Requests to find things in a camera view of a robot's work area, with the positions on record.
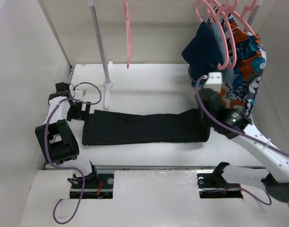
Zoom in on pink hanger back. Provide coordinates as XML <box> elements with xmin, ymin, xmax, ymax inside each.
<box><xmin>225</xmin><ymin>0</ymin><xmax>257</xmax><ymax>35</ymax></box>

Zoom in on grey rack pole left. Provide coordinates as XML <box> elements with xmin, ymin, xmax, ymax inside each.
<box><xmin>88</xmin><ymin>0</ymin><xmax>113</xmax><ymax>87</ymax></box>

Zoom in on white rack base foot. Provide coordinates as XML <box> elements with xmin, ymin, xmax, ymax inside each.
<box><xmin>104</xmin><ymin>61</ymin><xmax>113</xmax><ymax>109</ymax></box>

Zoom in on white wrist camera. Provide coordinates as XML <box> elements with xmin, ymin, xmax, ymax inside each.
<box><xmin>204</xmin><ymin>72</ymin><xmax>222</xmax><ymax>93</ymax></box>
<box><xmin>74</xmin><ymin>89</ymin><xmax>86</xmax><ymax>97</ymax></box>

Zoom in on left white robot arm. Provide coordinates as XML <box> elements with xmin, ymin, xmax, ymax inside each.
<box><xmin>35</xmin><ymin>82</ymin><xmax>101</xmax><ymax>188</ymax></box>

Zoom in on grey rack pole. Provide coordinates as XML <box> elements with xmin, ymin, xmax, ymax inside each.
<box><xmin>247</xmin><ymin>0</ymin><xmax>263</xmax><ymax>26</ymax></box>
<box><xmin>88</xmin><ymin>0</ymin><xmax>113</xmax><ymax>87</ymax></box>

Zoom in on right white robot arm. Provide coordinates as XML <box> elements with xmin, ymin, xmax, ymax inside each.
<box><xmin>195</xmin><ymin>88</ymin><xmax>289</xmax><ymax>203</ymax></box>

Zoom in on navy blue shorts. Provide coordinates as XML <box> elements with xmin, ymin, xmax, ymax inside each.
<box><xmin>181</xmin><ymin>22</ymin><xmax>223</xmax><ymax>87</ymax></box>

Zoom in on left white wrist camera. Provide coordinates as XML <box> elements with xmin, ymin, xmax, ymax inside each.
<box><xmin>74</xmin><ymin>89</ymin><xmax>86</xmax><ymax>97</ymax></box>

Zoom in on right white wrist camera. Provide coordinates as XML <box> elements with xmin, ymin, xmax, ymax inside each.
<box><xmin>204</xmin><ymin>72</ymin><xmax>222</xmax><ymax>93</ymax></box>

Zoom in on grey rack pole right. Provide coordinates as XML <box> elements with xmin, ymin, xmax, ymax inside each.
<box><xmin>247</xmin><ymin>0</ymin><xmax>263</xmax><ymax>26</ymax></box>

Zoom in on black trousers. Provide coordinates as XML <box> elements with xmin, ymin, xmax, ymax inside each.
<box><xmin>82</xmin><ymin>109</ymin><xmax>210</xmax><ymax>146</ymax></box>

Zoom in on grey blue garment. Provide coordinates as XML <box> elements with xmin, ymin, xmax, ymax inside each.
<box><xmin>210</xmin><ymin>23</ymin><xmax>235</xmax><ymax>82</ymax></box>

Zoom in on pink hanger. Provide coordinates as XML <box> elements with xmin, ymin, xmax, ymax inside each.
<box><xmin>195</xmin><ymin>0</ymin><xmax>230</xmax><ymax>70</ymax></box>
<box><xmin>208</xmin><ymin>0</ymin><xmax>238</xmax><ymax>70</ymax></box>
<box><xmin>225</xmin><ymin>0</ymin><xmax>257</xmax><ymax>35</ymax></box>
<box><xmin>123</xmin><ymin>0</ymin><xmax>131</xmax><ymax>69</ymax></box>

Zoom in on pink hanger front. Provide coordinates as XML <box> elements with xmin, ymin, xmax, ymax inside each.
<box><xmin>195</xmin><ymin>0</ymin><xmax>230</xmax><ymax>70</ymax></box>

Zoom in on colourful patterned shorts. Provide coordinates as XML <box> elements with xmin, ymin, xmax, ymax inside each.
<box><xmin>199</xmin><ymin>5</ymin><xmax>267</xmax><ymax>116</ymax></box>

